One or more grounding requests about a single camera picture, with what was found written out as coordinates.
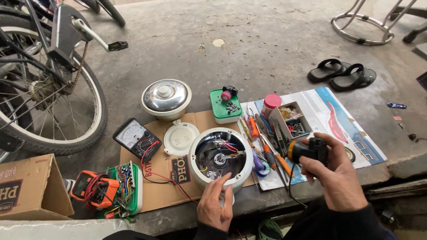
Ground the white box with green lid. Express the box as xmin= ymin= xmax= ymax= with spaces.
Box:
xmin=209 ymin=88 xmax=244 ymax=125

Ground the white jar with red lid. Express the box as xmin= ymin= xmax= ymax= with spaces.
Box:
xmin=260 ymin=94 xmax=283 ymax=120

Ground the white rice cooker base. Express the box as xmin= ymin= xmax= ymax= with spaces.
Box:
xmin=188 ymin=127 xmax=254 ymax=198

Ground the small red and black headlamp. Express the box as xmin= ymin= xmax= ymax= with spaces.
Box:
xmin=220 ymin=85 xmax=239 ymax=102

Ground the black analog multimeter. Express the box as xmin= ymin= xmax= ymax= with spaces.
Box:
xmin=113 ymin=118 xmax=163 ymax=162

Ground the orange and black screwdriver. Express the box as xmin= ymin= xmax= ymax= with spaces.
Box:
xmin=258 ymin=133 xmax=277 ymax=169

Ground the metal stool frame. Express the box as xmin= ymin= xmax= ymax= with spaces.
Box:
xmin=331 ymin=0 xmax=418 ymax=46

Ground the flat brown cardboard sheet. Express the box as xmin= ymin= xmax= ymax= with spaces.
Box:
xmin=119 ymin=110 xmax=258 ymax=213

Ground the black bicycle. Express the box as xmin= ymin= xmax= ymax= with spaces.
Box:
xmin=0 ymin=0 xmax=129 ymax=164

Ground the dark furniture leg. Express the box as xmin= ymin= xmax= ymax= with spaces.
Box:
xmin=390 ymin=0 xmax=427 ymax=44

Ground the brown cardboard box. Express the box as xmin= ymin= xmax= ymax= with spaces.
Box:
xmin=0 ymin=154 xmax=75 ymax=221

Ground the yellow handled screwdriver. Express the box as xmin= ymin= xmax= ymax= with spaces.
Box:
xmin=238 ymin=118 xmax=254 ymax=143

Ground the red test lead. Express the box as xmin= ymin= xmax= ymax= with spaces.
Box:
xmin=140 ymin=140 xmax=199 ymax=204

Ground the orange and black headlamp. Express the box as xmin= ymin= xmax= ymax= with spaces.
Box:
xmin=288 ymin=137 xmax=329 ymax=166

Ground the person's right hand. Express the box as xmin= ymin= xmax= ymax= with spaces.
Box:
xmin=299 ymin=133 xmax=369 ymax=212

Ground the black sandal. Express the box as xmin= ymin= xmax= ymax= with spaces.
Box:
xmin=329 ymin=63 xmax=377 ymax=92
xmin=307 ymin=58 xmax=351 ymax=83

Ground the small carton of spare parts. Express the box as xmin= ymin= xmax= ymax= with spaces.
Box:
xmin=268 ymin=101 xmax=314 ymax=141

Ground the black headlamp cable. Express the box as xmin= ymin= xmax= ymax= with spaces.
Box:
xmin=288 ymin=163 xmax=308 ymax=208

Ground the orange digital multimeter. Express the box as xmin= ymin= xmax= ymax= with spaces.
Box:
xmin=70 ymin=170 xmax=120 ymax=210

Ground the person's left hand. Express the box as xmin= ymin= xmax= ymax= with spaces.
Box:
xmin=197 ymin=172 xmax=234 ymax=232

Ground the orange handled cutter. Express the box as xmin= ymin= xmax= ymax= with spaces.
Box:
xmin=275 ymin=153 xmax=295 ymax=178

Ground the orange handled screwdriver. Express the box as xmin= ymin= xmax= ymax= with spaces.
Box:
xmin=246 ymin=106 xmax=260 ymax=139

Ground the purple handled screwdriver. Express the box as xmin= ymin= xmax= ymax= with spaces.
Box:
xmin=250 ymin=148 xmax=265 ymax=171

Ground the printed blue and white sheet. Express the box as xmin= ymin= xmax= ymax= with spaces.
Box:
xmin=237 ymin=87 xmax=388 ymax=192

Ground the white round inner lid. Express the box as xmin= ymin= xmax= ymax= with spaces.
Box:
xmin=163 ymin=120 xmax=201 ymax=156

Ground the green tray with circuit board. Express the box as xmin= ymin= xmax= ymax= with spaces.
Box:
xmin=98 ymin=161 xmax=143 ymax=219

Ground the person's green shoe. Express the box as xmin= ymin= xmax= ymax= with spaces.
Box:
xmin=256 ymin=219 xmax=284 ymax=240

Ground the white pot with steel lid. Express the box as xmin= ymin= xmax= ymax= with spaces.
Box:
xmin=141 ymin=79 xmax=193 ymax=121

